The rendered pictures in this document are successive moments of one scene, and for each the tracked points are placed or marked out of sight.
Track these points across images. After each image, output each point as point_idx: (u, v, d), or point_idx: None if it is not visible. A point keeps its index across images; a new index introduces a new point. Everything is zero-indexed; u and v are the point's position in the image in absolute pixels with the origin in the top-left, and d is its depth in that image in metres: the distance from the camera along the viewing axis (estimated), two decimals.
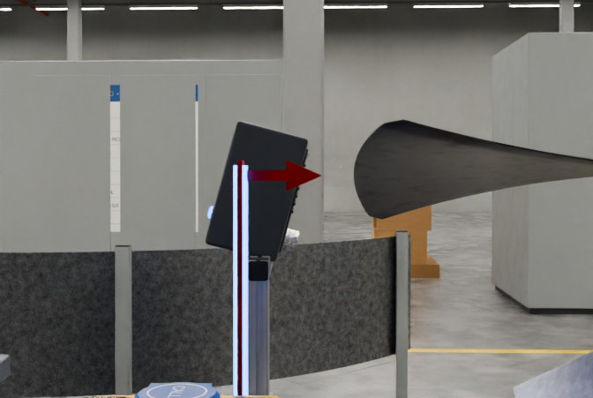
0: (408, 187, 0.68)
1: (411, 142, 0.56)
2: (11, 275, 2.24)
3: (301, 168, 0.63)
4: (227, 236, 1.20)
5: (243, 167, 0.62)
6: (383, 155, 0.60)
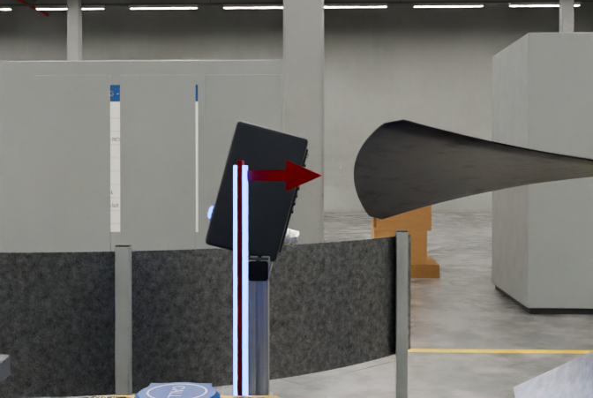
0: (408, 187, 0.68)
1: (411, 142, 0.56)
2: (11, 275, 2.24)
3: (301, 168, 0.63)
4: (227, 236, 1.20)
5: (243, 167, 0.62)
6: (383, 155, 0.60)
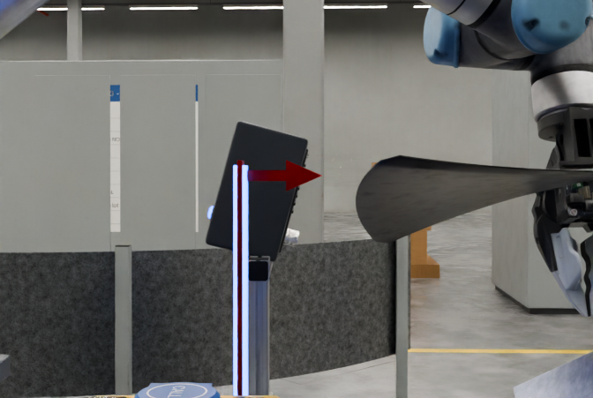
0: None
1: None
2: (11, 275, 2.24)
3: (301, 168, 0.63)
4: (227, 236, 1.20)
5: (243, 167, 0.62)
6: None
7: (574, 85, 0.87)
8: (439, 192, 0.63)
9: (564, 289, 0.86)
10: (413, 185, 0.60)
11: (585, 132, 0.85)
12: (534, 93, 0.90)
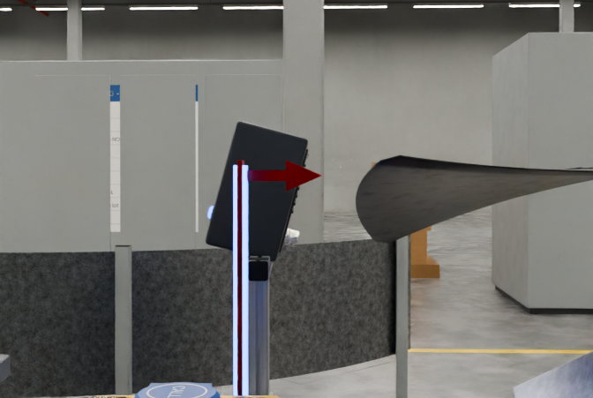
0: None
1: None
2: (11, 275, 2.24)
3: (301, 168, 0.63)
4: (227, 236, 1.20)
5: (243, 167, 0.62)
6: None
7: None
8: (439, 192, 0.63)
9: None
10: (413, 185, 0.60)
11: None
12: None
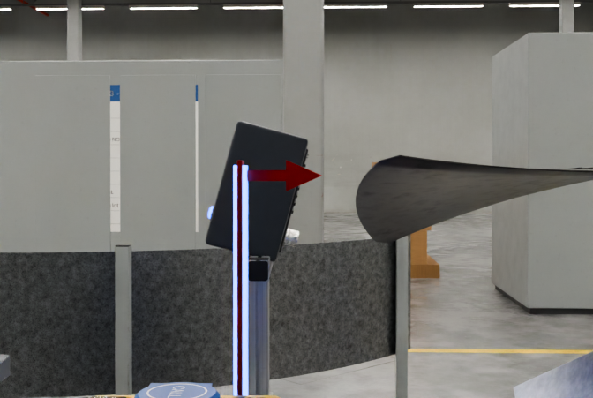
0: None
1: None
2: (11, 275, 2.24)
3: (301, 168, 0.63)
4: (227, 236, 1.20)
5: (243, 167, 0.62)
6: None
7: None
8: (439, 192, 0.63)
9: None
10: (413, 185, 0.60)
11: None
12: None
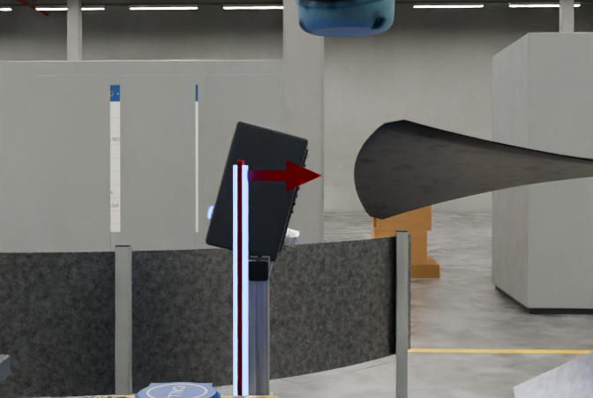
0: None
1: None
2: (11, 275, 2.24)
3: (301, 168, 0.63)
4: (227, 236, 1.20)
5: (243, 167, 0.62)
6: None
7: None
8: (438, 168, 0.63)
9: None
10: (413, 156, 0.60)
11: None
12: None
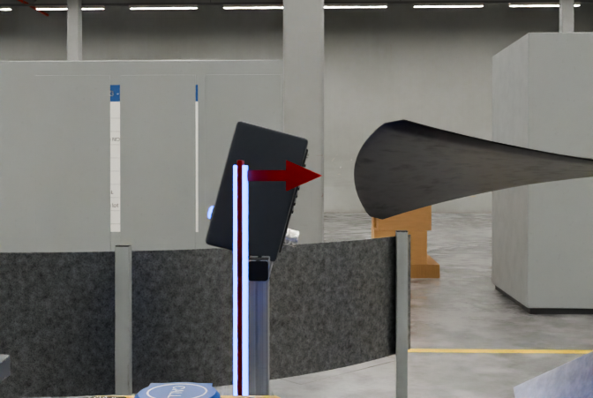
0: None
1: None
2: (11, 275, 2.24)
3: (301, 168, 0.63)
4: (227, 236, 1.20)
5: (243, 167, 0.62)
6: None
7: None
8: (438, 168, 0.63)
9: None
10: (413, 156, 0.60)
11: None
12: None
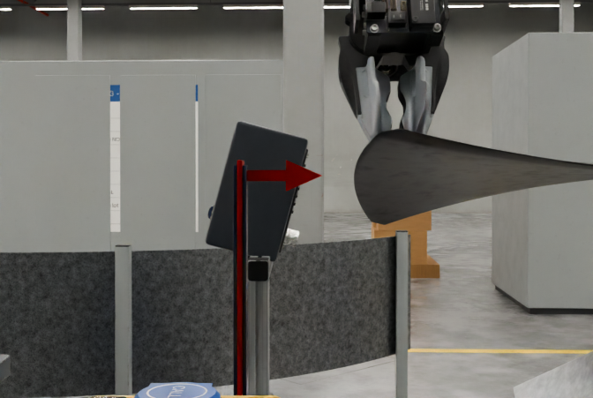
0: None
1: None
2: (11, 275, 2.24)
3: (301, 168, 0.63)
4: (227, 236, 1.20)
5: (243, 167, 0.62)
6: None
7: None
8: (437, 175, 0.63)
9: (369, 138, 0.65)
10: (411, 163, 0.60)
11: None
12: None
